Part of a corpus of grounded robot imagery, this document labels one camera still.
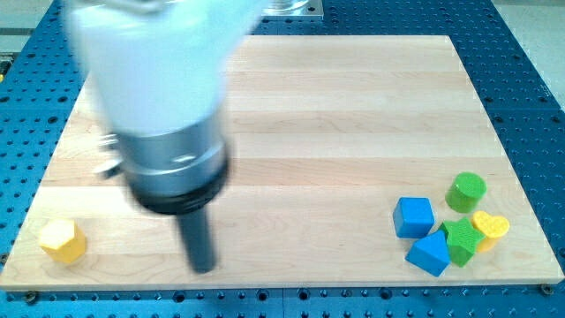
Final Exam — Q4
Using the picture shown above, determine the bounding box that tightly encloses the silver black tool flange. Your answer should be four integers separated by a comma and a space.
97, 110, 230, 215

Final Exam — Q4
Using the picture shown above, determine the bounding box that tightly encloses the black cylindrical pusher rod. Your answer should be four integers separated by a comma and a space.
177, 208, 217, 274

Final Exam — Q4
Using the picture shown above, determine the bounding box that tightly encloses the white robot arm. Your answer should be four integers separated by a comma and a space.
65, 0, 266, 273

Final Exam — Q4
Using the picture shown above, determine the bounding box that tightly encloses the yellow hexagon block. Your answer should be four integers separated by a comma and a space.
39, 219, 87, 264

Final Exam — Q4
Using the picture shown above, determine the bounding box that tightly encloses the wooden board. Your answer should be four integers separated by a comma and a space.
1, 35, 563, 292

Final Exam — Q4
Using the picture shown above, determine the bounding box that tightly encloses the blue perforated table plate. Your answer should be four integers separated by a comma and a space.
1, 1, 564, 317

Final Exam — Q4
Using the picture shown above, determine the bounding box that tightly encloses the blue cube block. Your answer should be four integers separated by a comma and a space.
393, 197, 435, 239

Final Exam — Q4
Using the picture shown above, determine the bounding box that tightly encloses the blue triangle block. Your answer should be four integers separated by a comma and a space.
405, 230, 451, 276

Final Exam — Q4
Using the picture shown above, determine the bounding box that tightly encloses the green star block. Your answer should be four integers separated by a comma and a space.
440, 217, 485, 268

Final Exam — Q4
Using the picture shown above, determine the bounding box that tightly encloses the green cylinder block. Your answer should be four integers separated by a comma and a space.
445, 171, 487, 213

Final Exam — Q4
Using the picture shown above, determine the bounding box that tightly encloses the yellow heart block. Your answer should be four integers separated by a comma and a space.
471, 210, 510, 253

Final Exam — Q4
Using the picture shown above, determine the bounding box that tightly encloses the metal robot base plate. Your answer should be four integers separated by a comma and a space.
262, 0, 324, 19

